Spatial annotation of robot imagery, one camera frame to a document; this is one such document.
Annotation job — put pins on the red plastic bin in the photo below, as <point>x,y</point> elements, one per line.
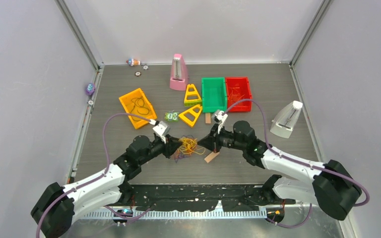
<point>238,88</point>

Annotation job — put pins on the white metronome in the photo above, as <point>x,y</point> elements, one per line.
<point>284,122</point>

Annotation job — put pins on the orange plastic bin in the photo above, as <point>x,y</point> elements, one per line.
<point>137,103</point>

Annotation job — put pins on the yellow triangle block upper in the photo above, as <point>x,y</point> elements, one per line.
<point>192,96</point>

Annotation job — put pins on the yellow triangle block lower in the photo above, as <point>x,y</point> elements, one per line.
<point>191,115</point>

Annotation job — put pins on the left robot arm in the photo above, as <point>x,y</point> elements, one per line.
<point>60,206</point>

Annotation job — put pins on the green plastic bin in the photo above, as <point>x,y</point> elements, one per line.
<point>214,95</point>

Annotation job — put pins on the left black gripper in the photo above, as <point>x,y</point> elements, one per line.
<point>171,145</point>

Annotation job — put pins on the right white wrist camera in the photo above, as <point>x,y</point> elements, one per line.
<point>219,117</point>

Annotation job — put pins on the small wooden block upright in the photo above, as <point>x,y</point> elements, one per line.
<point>208,118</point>

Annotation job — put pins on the flat wooden block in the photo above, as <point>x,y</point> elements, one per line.
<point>211,156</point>

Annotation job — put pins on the yellow triangle block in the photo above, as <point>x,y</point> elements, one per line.
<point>192,96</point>
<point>191,115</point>

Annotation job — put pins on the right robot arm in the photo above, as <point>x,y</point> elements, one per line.
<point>327,185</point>

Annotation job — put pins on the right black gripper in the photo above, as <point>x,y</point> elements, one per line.
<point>212,143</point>

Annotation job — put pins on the small toy figurine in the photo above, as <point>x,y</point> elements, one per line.
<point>133,62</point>

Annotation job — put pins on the pink metronome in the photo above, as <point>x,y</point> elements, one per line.
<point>179,77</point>

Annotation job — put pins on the purple toy ball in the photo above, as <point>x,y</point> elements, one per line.
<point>90,89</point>

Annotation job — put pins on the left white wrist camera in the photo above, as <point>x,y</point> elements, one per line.
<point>160,129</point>

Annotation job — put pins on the green owl toy block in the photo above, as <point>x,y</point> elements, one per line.
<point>171,116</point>

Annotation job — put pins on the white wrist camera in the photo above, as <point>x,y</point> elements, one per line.
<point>160,129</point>
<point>219,117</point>

